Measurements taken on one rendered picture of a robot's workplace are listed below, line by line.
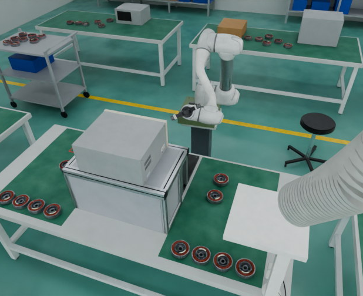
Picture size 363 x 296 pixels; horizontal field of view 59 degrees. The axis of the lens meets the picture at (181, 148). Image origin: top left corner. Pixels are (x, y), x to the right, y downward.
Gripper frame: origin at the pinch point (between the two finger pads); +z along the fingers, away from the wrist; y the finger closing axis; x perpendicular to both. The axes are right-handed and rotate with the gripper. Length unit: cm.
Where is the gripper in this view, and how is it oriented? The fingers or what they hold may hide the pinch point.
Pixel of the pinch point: (184, 111)
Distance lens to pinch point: 190.1
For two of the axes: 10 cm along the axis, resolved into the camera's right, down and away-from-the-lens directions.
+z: -0.9, 1.1, -9.9
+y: -9.0, 4.1, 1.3
